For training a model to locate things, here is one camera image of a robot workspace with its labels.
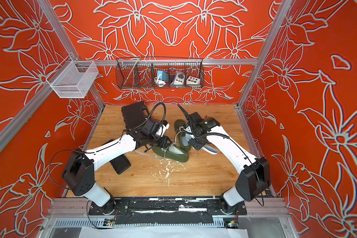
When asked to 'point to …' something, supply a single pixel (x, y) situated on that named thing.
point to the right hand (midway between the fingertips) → (196, 142)
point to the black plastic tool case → (134, 114)
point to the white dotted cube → (191, 80)
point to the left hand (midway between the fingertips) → (170, 140)
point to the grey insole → (186, 139)
